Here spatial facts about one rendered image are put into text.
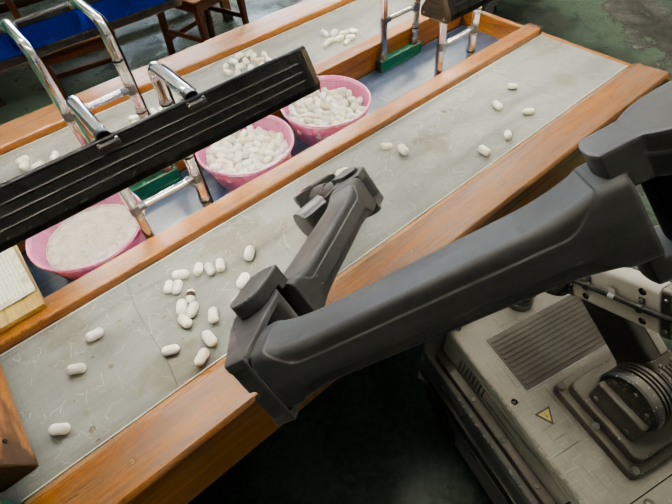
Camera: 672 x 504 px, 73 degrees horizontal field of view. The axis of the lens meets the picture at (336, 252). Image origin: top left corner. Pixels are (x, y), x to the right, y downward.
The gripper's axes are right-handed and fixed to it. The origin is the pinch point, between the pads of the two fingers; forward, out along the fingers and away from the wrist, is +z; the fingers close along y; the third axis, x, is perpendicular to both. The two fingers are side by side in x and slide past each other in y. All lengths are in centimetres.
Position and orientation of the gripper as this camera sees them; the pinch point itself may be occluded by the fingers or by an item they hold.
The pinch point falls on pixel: (304, 201)
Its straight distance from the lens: 102.1
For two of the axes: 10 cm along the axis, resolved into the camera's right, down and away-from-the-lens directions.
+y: -7.5, 5.4, -3.8
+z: -4.6, -0.2, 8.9
